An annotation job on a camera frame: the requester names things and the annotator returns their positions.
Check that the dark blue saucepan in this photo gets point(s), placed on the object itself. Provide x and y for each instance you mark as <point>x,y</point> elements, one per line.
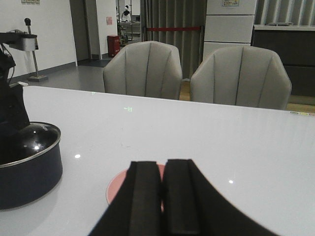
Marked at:
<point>26,182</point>

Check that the red trash bin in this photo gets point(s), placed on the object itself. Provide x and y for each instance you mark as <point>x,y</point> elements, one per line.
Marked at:
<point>113,44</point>

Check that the pink bowl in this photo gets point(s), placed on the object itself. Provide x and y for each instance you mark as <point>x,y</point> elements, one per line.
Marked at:
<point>115,184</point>

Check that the glass lid blue knob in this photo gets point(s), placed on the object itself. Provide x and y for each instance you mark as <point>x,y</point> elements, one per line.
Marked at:
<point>28,143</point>

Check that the white cabinet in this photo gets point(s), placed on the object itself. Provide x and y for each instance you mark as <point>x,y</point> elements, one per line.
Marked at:
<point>228,23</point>

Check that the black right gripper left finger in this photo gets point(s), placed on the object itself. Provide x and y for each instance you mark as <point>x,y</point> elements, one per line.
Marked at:
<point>136,208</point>

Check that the silver stand with pole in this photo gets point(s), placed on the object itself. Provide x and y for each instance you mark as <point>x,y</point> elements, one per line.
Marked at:
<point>28,42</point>

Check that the left beige chair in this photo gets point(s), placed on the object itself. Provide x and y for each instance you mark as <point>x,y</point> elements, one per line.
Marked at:
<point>148,69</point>

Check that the beige chair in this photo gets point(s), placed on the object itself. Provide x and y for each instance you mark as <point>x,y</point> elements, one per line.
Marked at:
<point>148,69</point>
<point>242,76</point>

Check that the person in white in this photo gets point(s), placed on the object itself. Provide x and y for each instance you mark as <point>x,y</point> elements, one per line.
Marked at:
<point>126,16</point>

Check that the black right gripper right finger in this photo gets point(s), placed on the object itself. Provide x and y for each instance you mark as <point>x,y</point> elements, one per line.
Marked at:
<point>194,207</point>

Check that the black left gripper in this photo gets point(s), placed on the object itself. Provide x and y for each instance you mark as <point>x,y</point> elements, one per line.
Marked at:
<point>13,115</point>

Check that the right beige chair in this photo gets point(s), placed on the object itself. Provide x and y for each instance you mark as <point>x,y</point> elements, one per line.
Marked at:
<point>242,76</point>

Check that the grey counter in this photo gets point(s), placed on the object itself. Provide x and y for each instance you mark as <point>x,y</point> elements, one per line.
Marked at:
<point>296,48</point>

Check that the red barrier belt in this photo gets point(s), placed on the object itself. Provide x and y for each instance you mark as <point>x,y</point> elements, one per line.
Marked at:
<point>174,29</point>

